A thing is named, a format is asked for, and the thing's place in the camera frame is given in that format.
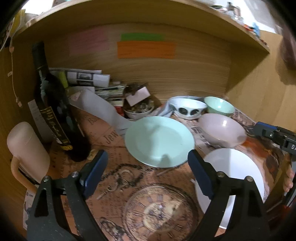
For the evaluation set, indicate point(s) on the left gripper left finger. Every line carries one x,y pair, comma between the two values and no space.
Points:
47,219

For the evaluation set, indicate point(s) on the pale pink bowl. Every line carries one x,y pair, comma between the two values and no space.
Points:
220,130

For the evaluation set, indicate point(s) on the small mint green bowl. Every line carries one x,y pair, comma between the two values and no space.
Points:
219,106

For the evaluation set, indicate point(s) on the white bowl black ovals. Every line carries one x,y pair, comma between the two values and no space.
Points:
188,109

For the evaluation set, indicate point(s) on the mint green plate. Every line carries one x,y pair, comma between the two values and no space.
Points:
159,142

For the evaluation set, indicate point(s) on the right hand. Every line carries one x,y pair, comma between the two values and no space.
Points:
288,179

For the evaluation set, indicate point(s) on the stitch sticker card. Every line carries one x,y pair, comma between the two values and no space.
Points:
29,198

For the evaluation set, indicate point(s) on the pink curtain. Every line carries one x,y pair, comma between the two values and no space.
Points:
287,46

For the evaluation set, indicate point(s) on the dark wine bottle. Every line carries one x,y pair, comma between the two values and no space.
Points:
52,102

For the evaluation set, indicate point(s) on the grey folded paper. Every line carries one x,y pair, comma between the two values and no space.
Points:
98,107

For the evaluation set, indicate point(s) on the wooden shelf unit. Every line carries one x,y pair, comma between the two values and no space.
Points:
214,56

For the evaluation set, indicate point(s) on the small bowl of trinkets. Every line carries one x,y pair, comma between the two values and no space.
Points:
139,111

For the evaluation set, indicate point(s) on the stack of newspapers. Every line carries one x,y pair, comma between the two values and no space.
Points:
77,80

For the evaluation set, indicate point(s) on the white small box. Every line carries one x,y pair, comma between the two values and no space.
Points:
139,96

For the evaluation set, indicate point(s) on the orange sticky note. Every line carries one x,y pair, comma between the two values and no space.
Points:
146,49

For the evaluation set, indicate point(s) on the green sticky note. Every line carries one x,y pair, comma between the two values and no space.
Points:
141,37

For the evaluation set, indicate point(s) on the pink sticky note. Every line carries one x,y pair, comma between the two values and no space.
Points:
89,41

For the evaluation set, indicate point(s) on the pink mug with handle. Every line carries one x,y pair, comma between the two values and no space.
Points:
29,153

